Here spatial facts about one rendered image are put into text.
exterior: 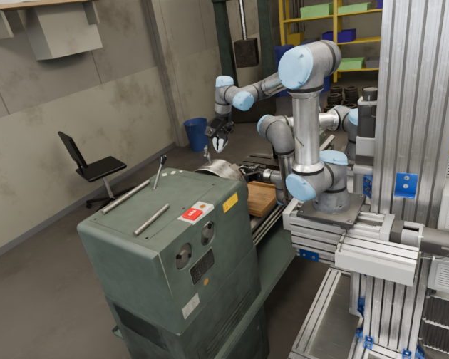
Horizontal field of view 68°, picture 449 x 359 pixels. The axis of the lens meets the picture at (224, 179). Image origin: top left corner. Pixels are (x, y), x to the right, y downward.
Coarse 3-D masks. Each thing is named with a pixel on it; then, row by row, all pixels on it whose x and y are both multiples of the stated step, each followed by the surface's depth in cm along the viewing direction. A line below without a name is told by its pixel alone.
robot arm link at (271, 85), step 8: (336, 48) 104; (336, 56) 104; (336, 64) 105; (264, 80) 137; (272, 80) 132; (280, 80) 128; (256, 88) 139; (264, 88) 137; (272, 88) 134; (280, 88) 132; (264, 96) 141
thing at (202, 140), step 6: (192, 120) 531; (198, 120) 532; (204, 120) 526; (186, 126) 506; (192, 126) 500; (198, 126) 501; (204, 126) 507; (192, 132) 506; (198, 132) 506; (192, 138) 512; (198, 138) 511; (204, 138) 515; (192, 144) 519; (198, 144) 516; (204, 144) 519; (192, 150) 529; (198, 150) 522
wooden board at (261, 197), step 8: (248, 184) 221; (256, 184) 219; (264, 184) 215; (272, 184) 212; (256, 192) 211; (264, 192) 209; (272, 192) 208; (248, 200) 204; (256, 200) 202; (264, 200) 201; (272, 200) 197; (256, 208) 195; (264, 208) 190
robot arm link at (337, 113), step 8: (328, 112) 176; (336, 112) 172; (344, 112) 172; (264, 120) 165; (272, 120) 161; (280, 120) 160; (288, 120) 164; (320, 120) 170; (328, 120) 171; (336, 120) 172; (264, 128) 162; (320, 128) 172; (328, 128) 175; (336, 128) 174; (264, 136) 163
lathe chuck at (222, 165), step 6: (216, 162) 174; (222, 162) 174; (228, 162) 174; (216, 168) 169; (222, 168) 170; (228, 168) 171; (228, 174) 168; (234, 174) 170; (240, 174) 173; (240, 180) 171; (246, 186) 174; (246, 192) 174
